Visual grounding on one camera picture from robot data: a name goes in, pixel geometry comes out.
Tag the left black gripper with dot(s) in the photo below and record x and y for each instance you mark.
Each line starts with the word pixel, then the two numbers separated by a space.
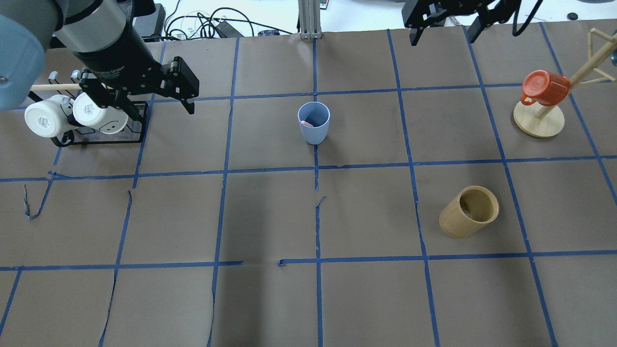
pixel 117 52

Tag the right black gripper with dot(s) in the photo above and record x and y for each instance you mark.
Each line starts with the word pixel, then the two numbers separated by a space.
pixel 450 12

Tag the light blue cup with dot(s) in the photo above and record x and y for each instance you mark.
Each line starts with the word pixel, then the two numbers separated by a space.
pixel 317 114

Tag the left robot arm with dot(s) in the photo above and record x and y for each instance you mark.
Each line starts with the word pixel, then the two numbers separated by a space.
pixel 28 26

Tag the orange cup on stand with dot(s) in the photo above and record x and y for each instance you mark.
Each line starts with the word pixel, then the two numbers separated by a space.
pixel 543 87

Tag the white mug far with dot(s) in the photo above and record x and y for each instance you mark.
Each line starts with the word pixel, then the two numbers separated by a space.
pixel 88 114

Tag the round wooden mug stand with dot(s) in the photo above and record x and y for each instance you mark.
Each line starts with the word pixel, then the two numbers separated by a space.
pixel 544 122

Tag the bamboo cylinder holder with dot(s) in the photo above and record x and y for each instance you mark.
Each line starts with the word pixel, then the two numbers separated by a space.
pixel 471 210

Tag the black wire mug rack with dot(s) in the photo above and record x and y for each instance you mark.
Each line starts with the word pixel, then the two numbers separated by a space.
pixel 133 133

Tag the aluminium frame post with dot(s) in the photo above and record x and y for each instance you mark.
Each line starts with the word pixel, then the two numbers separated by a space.
pixel 309 19

